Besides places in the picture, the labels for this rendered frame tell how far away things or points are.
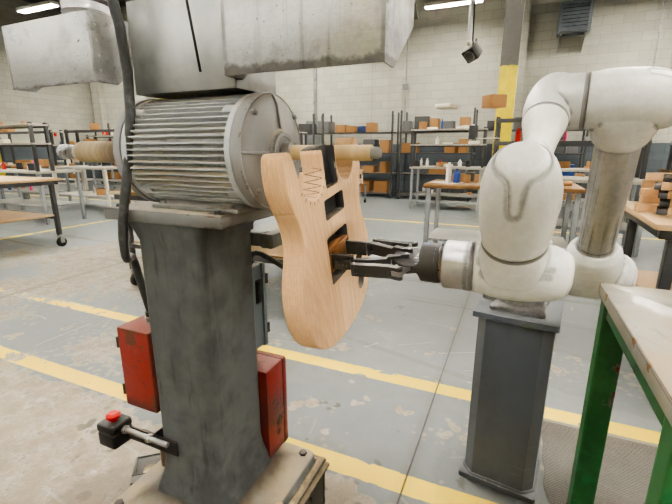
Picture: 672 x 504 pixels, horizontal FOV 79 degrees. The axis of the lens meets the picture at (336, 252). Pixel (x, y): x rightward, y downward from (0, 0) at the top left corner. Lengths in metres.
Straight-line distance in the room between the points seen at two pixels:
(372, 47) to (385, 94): 11.74
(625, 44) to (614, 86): 11.04
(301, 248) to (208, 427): 0.64
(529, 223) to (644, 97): 0.59
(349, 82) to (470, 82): 3.41
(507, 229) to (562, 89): 0.58
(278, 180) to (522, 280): 0.42
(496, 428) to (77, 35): 1.72
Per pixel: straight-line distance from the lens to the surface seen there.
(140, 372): 1.27
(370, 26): 0.70
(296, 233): 0.69
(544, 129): 1.04
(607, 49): 12.12
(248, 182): 0.86
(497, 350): 1.59
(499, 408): 1.69
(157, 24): 1.06
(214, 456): 1.23
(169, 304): 1.09
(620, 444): 2.33
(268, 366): 1.29
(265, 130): 0.89
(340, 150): 0.85
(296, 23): 0.76
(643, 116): 1.16
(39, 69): 1.24
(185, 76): 0.99
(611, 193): 1.30
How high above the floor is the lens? 1.26
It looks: 14 degrees down
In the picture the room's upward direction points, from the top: straight up
